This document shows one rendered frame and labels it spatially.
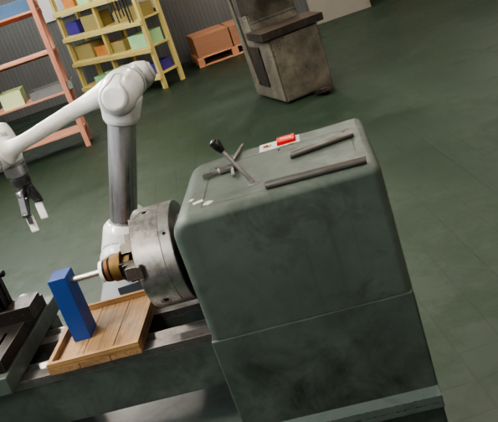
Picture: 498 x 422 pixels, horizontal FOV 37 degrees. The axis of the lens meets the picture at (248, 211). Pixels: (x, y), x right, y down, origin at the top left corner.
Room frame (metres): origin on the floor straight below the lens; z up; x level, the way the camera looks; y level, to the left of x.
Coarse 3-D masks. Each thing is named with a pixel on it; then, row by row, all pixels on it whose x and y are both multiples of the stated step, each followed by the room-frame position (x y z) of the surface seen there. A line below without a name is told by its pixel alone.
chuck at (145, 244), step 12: (156, 204) 2.18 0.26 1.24; (132, 216) 2.15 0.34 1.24; (144, 216) 2.12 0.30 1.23; (156, 216) 2.10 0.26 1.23; (132, 228) 2.10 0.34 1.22; (144, 228) 2.08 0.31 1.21; (156, 228) 2.07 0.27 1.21; (132, 240) 2.06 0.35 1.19; (144, 240) 2.05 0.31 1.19; (156, 240) 2.04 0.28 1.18; (132, 252) 2.04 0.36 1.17; (144, 252) 2.03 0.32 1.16; (156, 252) 2.02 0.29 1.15; (144, 264) 2.02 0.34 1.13; (156, 264) 2.01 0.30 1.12; (156, 276) 2.01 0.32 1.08; (168, 276) 2.01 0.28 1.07; (144, 288) 2.02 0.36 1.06; (156, 288) 2.02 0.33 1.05; (168, 288) 2.01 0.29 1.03; (156, 300) 2.04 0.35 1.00; (180, 300) 2.05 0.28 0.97
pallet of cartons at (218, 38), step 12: (228, 24) 12.68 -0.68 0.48; (192, 36) 12.78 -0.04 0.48; (204, 36) 12.39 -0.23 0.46; (216, 36) 12.40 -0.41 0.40; (228, 36) 12.41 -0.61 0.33; (192, 48) 12.94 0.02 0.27; (204, 48) 12.39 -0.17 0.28; (216, 48) 12.40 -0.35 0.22; (228, 48) 12.42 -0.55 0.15; (240, 48) 12.87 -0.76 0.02; (204, 60) 12.37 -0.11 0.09; (216, 60) 12.42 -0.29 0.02
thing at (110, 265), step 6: (120, 252) 2.19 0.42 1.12; (108, 258) 2.20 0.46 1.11; (114, 258) 2.17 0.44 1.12; (120, 258) 2.17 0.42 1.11; (126, 258) 2.17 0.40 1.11; (132, 258) 2.21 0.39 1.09; (102, 264) 2.18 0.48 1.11; (108, 264) 2.17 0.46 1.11; (114, 264) 2.16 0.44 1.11; (102, 270) 2.16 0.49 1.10; (108, 270) 2.16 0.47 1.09; (114, 270) 2.15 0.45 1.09; (108, 276) 2.16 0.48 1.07; (114, 276) 2.15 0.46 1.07; (120, 276) 2.15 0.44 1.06
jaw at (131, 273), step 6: (120, 264) 2.14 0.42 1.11; (126, 264) 2.11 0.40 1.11; (132, 264) 2.09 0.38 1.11; (120, 270) 2.13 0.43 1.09; (126, 270) 2.05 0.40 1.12; (132, 270) 2.05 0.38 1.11; (138, 270) 2.03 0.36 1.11; (144, 270) 2.02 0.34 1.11; (126, 276) 2.05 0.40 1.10; (132, 276) 2.04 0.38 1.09; (138, 276) 2.04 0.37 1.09; (144, 276) 2.02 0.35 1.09
